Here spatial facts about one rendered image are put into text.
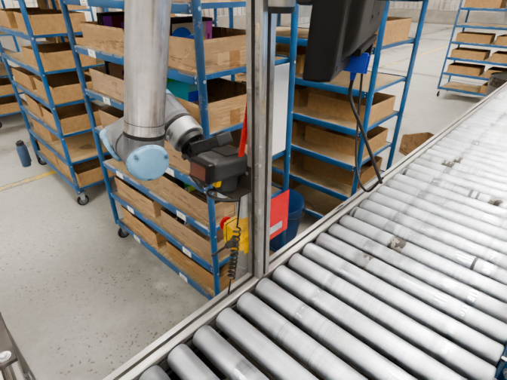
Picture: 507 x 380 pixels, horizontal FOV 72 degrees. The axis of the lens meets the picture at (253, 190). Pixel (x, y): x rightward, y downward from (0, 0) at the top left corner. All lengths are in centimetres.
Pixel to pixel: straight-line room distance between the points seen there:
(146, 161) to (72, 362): 120
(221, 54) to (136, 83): 52
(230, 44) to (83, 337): 142
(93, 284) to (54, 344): 36
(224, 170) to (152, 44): 27
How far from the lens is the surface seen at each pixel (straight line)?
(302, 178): 220
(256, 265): 88
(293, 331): 80
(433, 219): 124
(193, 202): 146
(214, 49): 120
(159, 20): 74
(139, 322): 185
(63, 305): 206
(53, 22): 252
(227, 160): 70
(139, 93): 75
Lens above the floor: 138
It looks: 31 degrees down
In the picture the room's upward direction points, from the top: straight up
